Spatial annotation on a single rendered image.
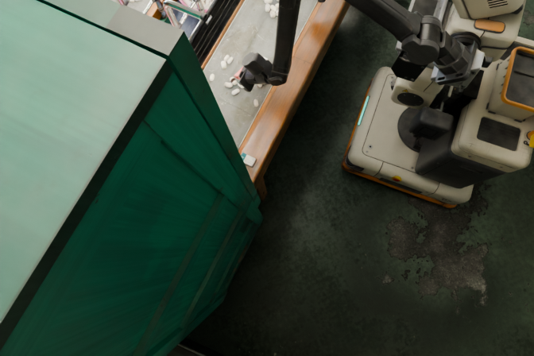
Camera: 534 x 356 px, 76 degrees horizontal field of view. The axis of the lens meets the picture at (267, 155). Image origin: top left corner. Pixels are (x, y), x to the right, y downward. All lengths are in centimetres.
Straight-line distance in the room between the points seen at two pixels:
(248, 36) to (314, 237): 117
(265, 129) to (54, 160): 110
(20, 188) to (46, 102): 8
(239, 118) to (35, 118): 112
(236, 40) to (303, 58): 31
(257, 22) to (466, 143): 98
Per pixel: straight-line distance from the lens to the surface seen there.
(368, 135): 193
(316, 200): 208
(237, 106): 144
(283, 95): 142
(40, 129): 35
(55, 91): 36
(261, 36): 159
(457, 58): 107
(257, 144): 135
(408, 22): 98
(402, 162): 193
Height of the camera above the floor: 205
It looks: 75 degrees down
